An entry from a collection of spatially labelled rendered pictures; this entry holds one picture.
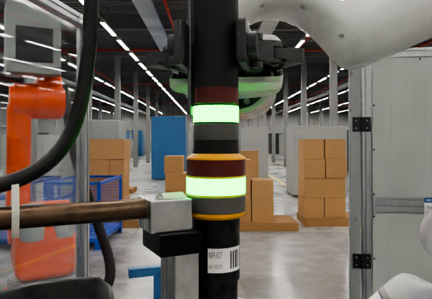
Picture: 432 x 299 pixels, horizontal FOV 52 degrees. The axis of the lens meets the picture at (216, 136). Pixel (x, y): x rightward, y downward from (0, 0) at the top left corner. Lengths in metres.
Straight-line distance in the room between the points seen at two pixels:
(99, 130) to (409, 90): 9.29
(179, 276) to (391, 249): 1.94
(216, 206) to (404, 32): 0.37
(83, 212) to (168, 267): 0.07
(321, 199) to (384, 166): 6.36
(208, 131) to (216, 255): 0.09
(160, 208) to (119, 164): 7.96
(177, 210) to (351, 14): 0.36
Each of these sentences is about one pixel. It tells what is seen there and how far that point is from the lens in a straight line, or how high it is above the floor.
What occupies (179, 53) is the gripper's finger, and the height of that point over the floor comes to 1.64.
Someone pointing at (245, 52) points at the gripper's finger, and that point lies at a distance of 0.31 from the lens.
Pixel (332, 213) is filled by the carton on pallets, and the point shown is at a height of 0.21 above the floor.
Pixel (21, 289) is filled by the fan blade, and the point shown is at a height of 1.45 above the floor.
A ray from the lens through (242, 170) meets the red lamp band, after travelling 0.32.
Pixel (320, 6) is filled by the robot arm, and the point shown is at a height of 1.74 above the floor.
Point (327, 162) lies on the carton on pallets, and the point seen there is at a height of 1.16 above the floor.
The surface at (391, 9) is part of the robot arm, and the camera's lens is 0.59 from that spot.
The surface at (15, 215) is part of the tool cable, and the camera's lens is 0.28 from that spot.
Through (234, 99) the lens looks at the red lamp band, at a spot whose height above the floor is 1.61.
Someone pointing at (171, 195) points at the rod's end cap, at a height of 1.54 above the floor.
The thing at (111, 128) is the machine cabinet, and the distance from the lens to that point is 10.84.
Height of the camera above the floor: 1.58
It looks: level
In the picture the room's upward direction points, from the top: straight up
